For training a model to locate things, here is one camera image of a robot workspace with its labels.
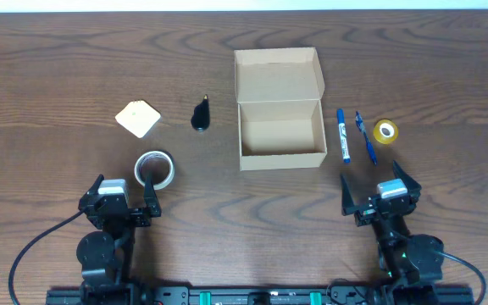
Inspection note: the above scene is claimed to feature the left black cable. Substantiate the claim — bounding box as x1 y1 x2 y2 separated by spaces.
8 209 86 305

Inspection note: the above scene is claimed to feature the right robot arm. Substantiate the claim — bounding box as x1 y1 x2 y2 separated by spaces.
341 163 443 304

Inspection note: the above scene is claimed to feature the blue and white marker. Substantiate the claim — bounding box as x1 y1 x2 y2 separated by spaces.
336 108 351 164

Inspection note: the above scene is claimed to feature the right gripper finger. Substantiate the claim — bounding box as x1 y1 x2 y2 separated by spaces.
392 160 421 191
341 175 357 216

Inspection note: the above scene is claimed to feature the black teardrop-shaped object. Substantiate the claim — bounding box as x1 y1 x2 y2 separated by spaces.
191 95 210 132

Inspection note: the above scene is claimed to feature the black cable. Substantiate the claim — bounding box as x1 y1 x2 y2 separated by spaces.
437 250 488 305
8 209 86 305

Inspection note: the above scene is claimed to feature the small yellow tape roll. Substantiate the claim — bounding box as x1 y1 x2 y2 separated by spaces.
373 119 399 145

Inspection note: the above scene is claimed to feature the blue ballpoint pen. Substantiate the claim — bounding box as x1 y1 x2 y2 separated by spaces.
355 111 377 165

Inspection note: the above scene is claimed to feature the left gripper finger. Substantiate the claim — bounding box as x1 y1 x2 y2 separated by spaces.
143 174 162 218
86 174 104 198

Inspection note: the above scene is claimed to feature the open cardboard box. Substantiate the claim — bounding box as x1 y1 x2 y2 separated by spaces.
234 47 328 171

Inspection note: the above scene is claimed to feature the right black cable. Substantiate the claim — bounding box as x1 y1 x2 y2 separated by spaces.
437 250 488 305

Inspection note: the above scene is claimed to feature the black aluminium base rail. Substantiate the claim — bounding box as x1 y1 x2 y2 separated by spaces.
45 283 474 305

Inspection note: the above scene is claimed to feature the white tape roll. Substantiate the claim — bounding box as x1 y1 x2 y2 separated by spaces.
134 151 175 190

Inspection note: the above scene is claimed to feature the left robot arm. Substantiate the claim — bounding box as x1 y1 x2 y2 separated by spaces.
76 175 161 305

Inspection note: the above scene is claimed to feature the yellow sticky note pad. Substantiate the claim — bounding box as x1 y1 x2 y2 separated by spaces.
115 100 161 138

